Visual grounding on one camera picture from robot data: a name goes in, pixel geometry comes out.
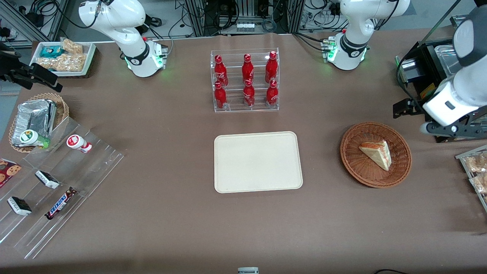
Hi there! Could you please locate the large brown wicker basket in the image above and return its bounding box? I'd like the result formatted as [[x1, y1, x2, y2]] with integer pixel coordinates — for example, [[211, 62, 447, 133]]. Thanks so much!
[[340, 121, 412, 189]]

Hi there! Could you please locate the silver foil packet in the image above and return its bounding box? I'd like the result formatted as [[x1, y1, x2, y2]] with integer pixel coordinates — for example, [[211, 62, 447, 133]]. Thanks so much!
[[11, 99, 58, 147]]

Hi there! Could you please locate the clear acrylic stepped shelf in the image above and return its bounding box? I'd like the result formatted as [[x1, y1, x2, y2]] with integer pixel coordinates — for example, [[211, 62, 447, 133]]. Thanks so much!
[[0, 116, 124, 260]]

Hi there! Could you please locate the red cola bottle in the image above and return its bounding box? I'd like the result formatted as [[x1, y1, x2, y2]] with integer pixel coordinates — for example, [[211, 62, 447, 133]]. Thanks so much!
[[242, 54, 255, 82], [265, 51, 279, 83], [214, 81, 228, 110], [266, 80, 279, 107], [214, 55, 229, 87], [243, 79, 256, 108]]

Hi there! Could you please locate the teal snack packet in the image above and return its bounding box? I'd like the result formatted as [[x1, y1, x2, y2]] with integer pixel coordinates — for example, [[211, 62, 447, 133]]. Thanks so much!
[[40, 46, 64, 59]]

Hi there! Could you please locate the small clear peanut snack bag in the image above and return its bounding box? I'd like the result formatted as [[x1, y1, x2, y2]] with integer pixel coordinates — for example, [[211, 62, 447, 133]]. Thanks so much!
[[60, 38, 84, 55]]

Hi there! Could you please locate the large clear peanut snack bag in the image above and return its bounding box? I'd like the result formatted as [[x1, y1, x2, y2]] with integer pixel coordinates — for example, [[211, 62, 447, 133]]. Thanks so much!
[[37, 53, 88, 72]]

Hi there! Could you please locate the triangular sandwich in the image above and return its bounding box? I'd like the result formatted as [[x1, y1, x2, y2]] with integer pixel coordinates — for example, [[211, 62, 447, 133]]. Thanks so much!
[[359, 140, 392, 172]]

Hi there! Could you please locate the black white snack bar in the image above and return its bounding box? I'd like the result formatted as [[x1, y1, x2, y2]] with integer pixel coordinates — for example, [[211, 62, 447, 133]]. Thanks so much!
[[7, 196, 33, 217], [35, 170, 60, 190]]

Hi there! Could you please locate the white rectangular snack tray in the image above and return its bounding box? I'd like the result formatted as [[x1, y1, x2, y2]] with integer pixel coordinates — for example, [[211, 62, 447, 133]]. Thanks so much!
[[29, 41, 97, 77]]

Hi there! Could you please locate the small tan wicker basket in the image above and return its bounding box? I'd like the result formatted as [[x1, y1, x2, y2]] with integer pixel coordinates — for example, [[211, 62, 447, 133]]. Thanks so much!
[[8, 92, 70, 153]]

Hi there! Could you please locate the clear wrapped bread packet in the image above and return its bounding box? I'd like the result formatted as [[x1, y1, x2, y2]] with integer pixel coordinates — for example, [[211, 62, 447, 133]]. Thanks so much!
[[469, 174, 487, 194], [465, 152, 487, 174]]

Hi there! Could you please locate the red cap yogurt bottle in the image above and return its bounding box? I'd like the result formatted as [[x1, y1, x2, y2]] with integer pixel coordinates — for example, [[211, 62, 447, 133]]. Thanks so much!
[[67, 134, 93, 154]]

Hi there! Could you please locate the green cap yogurt bottle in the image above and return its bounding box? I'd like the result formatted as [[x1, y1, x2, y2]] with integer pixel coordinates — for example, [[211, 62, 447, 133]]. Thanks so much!
[[19, 129, 50, 149]]

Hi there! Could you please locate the brown snickers bar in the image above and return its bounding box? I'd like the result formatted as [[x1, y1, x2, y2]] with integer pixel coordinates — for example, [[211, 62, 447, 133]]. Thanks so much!
[[45, 187, 78, 221]]

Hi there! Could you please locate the beige rectangular tray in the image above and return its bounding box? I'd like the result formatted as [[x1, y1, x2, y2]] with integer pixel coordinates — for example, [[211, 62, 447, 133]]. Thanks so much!
[[214, 131, 304, 194]]

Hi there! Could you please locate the black food warmer machine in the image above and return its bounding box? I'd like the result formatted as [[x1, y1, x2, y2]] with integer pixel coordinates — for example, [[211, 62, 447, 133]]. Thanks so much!
[[395, 38, 487, 143]]

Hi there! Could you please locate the red cookie packet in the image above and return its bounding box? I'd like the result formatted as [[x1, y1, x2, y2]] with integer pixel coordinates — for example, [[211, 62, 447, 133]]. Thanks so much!
[[0, 158, 22, 188]]

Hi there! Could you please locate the clear acrylic bottle rack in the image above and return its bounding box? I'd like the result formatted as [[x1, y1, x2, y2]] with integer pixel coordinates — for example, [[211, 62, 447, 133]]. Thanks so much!
[[210, 48, 280, 113]]

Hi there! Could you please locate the grey tray with bread packets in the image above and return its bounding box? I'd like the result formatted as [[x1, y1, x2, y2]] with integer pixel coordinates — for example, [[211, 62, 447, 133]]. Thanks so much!
[[455, 145, 487, 212]]

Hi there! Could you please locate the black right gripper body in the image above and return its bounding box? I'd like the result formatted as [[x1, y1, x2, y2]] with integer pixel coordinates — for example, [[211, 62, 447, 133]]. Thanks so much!
[[0, 42, 32, 85]]

